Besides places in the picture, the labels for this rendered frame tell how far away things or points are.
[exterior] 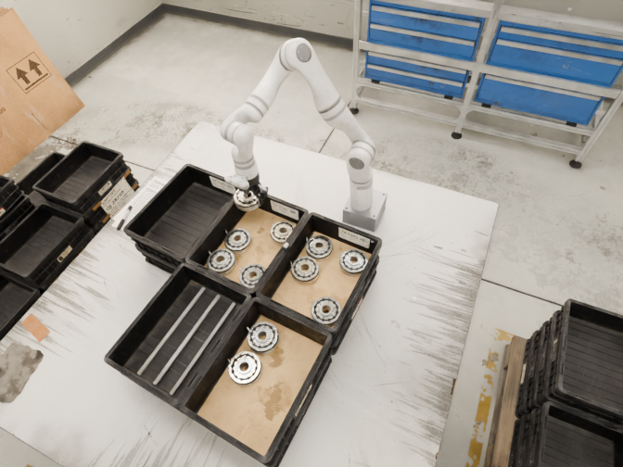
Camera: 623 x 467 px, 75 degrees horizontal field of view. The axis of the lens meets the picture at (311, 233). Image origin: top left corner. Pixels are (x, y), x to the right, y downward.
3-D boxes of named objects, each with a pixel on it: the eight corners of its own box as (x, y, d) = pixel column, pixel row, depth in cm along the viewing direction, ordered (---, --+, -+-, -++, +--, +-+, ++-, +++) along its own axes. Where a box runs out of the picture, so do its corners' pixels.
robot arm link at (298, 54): (305, 29, 123) (348, 97, 136) (289, 34, 130) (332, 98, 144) (286, 49, 121) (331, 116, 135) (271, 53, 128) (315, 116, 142)
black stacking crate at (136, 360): (192, 277, 154) (183, 261, 145) (258, 310, 145) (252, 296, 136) (118, 372, 135) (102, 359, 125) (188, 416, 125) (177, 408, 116)
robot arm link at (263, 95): (236, 99, 128) (247, 98, 121) (285, 35, 131) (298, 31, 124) (258, 119, 133) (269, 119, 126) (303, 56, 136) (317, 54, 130)
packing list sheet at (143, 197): (151, 175, 202) (151, 174, 202) (190, 188, 196) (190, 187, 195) (108, 224, 185) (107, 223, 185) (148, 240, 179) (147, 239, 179)
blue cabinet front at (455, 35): (364, 76, 305) (370, -2, 260) (462, 97, 285) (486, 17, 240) (363, 79, 304) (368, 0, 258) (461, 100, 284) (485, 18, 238)
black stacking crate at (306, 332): (259, 310, 145) (253, 296, 136) (334, 348, 136) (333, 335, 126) (189, 417, 125) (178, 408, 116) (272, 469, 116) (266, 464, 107)
